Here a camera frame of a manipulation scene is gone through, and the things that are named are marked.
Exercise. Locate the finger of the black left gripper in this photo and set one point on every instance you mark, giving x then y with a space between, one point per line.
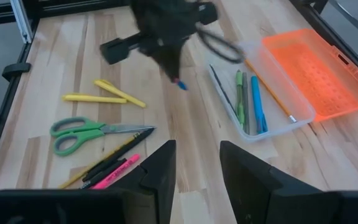
165 57
177 59

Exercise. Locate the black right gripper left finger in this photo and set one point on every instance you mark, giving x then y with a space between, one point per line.
157 174

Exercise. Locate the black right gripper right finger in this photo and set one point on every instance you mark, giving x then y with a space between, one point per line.
247 180

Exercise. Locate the pink pencil blue end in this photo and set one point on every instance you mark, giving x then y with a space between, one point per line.
181 84

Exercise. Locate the pink highlighter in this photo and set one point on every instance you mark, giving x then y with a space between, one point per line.
120 168

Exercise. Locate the black capped pen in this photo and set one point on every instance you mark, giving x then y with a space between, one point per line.
135 140

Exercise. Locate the black pen white print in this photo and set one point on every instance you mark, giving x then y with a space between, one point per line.
104 174

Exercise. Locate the slim black pen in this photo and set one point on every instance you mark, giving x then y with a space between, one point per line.
222 90

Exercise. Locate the yellow highlighter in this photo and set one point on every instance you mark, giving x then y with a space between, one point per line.
120 92
95 99

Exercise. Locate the green pen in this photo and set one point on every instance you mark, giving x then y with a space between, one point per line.
239 93

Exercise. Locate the grey mechanical pencil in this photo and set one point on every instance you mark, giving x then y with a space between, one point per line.
245 109

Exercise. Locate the blue pen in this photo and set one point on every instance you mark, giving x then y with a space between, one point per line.
256 99

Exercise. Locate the yellow pencil black ferrule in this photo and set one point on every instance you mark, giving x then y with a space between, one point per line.
70 182

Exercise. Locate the orange pencil silver ferrule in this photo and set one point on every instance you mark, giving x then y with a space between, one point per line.
272 93

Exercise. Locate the orange plastic box lid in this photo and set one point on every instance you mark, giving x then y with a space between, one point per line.
315 77

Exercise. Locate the clear plastic supply box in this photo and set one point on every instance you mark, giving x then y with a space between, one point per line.
278 124

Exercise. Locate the black table clamp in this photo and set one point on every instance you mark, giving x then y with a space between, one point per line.
15 70

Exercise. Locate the black table frame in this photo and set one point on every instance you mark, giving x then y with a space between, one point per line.
79 7

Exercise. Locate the silver aluminium post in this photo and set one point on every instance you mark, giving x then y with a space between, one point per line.
22 21

